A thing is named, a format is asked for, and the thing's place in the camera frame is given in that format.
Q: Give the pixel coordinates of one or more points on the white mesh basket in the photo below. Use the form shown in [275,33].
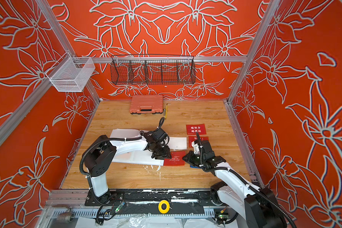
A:
[69,76]

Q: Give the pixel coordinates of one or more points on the white card red chinese text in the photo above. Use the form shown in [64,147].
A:
[127,156]

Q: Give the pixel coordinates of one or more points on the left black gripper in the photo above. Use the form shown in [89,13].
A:
[167,154]

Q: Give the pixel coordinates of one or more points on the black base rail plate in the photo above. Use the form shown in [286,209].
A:
[183,202]

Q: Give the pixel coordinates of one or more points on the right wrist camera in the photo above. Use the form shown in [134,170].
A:
[196,147]

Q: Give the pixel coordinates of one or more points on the black wire basket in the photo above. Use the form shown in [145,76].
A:
[153,70]

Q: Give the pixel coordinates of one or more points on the blank white card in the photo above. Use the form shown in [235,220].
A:
[178,143]

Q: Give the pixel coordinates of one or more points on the red card row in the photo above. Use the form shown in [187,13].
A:
[191,139]
[193,129]

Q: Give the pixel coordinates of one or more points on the red card top row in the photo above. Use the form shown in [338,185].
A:
[193,129]

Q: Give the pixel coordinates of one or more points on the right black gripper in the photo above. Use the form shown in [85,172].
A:
[191,159]

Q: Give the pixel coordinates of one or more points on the red plastic tool case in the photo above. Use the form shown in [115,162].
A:
[143,104]

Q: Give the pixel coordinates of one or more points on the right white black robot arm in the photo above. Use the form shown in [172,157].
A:
[257,207]

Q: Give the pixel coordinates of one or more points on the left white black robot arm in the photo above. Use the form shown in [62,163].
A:
[96,160]

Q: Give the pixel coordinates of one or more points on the white photo album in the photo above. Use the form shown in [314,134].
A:
[142,157]

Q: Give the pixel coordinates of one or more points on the yellow handled hex key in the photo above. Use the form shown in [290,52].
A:
[166,111]

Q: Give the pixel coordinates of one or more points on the yellow tape roll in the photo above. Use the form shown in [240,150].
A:
[164,207]

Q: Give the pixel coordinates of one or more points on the red card white script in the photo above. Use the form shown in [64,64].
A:
[176,159]

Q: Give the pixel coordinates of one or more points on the red card middle row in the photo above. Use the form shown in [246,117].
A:
[191,139]

